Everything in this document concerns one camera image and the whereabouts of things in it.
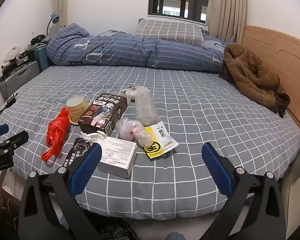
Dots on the black charger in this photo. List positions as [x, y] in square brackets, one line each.
[11, 100]

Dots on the clear plastic bag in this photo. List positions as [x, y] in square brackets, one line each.
[146, 105]
[130, 130]

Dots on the dark brown printed box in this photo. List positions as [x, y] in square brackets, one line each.
[102, 110]

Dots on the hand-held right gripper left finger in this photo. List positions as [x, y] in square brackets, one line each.
[87, 165]

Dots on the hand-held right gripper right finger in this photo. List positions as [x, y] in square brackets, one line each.
[215, 165]

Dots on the white tissue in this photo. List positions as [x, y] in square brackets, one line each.
[95, 136]

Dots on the black printed packet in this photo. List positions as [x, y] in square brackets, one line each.
[75, 150]

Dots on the blue striped quilt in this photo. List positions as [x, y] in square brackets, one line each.
[140, 52]

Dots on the teal suitcase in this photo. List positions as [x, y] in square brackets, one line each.
[41, 56]

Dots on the white cardboard box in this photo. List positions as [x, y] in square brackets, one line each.
[117, 155]

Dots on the grey suitcase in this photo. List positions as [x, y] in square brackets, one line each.
[20, 77]

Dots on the blue desk lamp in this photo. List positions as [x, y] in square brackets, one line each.
[55, 18]

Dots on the white round device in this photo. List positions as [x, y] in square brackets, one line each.
[13, 52]

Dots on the black tangled items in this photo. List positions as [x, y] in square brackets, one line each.
[37, 39]

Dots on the blue slipper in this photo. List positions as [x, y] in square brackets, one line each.
[176, 236]

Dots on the grey checked bed sheet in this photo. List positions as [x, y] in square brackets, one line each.
[190, 120]

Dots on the wooden headboard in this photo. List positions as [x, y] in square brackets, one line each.
[290, 62]

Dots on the dark framed window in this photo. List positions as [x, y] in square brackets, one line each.
[175, 2]

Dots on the yellow and white packet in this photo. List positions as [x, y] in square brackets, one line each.
[156, 146]

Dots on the black lined trash bin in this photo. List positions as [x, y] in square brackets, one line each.
[115, 230]

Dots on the brown padded jacket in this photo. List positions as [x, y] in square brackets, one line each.
[250, 77]

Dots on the yellow paper cup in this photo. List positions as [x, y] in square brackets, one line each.
[77, 110]

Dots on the beige pleated curtain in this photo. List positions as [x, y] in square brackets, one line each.
[62, 2]
[227, 10]

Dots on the grey checked pillow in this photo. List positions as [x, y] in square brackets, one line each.
[168, 31]

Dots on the red plastic bag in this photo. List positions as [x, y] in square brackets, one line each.
[56, 132]

